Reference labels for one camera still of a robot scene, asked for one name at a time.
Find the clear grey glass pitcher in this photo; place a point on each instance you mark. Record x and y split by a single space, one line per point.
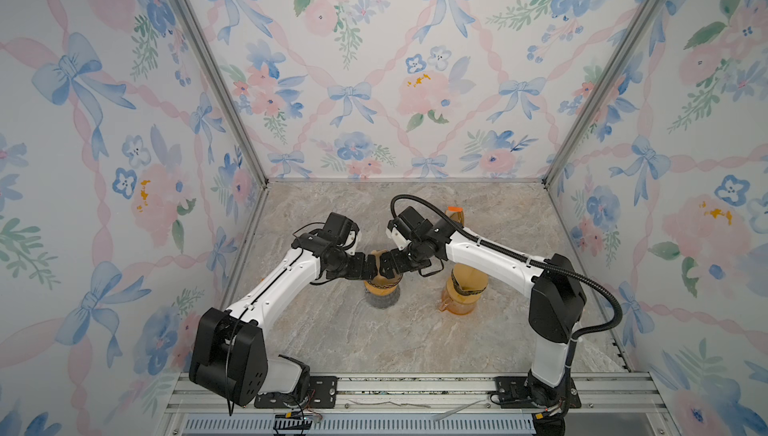
382 302

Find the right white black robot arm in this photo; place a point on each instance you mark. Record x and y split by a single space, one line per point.
556 298

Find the clear grey glass dripper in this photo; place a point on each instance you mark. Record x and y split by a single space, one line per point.
383 290

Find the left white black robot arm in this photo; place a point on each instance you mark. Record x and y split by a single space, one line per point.
230 358

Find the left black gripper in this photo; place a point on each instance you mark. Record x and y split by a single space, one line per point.
358 271

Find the orange coffee filter packet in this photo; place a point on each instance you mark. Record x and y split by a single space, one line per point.
456 214

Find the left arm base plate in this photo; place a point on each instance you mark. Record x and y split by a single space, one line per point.
318 392

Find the aluminium frame rail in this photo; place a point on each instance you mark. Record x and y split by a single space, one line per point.
429 404

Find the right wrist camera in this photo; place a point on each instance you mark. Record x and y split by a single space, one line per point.
396 237

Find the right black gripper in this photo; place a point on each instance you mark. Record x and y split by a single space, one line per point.
394 258

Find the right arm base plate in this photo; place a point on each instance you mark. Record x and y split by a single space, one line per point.
527 392

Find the orange glass carafe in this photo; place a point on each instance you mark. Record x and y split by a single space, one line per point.
448 304

